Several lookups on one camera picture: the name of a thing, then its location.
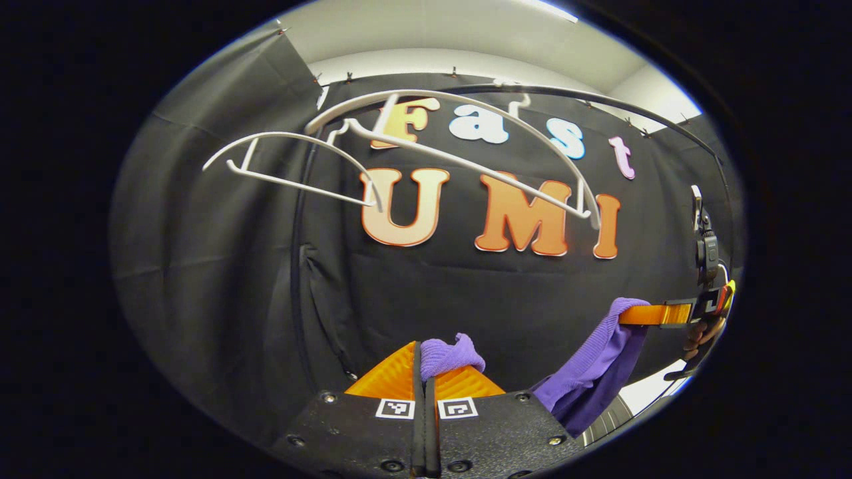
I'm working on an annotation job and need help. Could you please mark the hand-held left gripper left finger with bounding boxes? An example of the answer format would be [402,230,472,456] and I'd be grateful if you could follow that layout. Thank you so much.
[272,341,428,479]

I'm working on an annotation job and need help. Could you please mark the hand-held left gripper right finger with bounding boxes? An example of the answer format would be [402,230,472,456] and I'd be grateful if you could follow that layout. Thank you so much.
[427,365,588,479]

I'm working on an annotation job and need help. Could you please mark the purple corduroy jacket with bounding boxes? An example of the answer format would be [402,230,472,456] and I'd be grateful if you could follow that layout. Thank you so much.
[419,297,652,438]

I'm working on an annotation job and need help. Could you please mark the white clothes hanger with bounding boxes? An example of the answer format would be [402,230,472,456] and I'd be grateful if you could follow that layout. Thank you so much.
[202,131,385,215]
[305,88,603,232]

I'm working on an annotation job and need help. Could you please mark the row of small backdrop clips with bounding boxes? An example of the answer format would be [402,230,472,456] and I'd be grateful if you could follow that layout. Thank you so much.
[276,23,690,137]

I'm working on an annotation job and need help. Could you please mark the black clothes rack rail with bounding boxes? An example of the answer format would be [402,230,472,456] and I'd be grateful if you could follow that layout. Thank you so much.
[290,83,726,373]

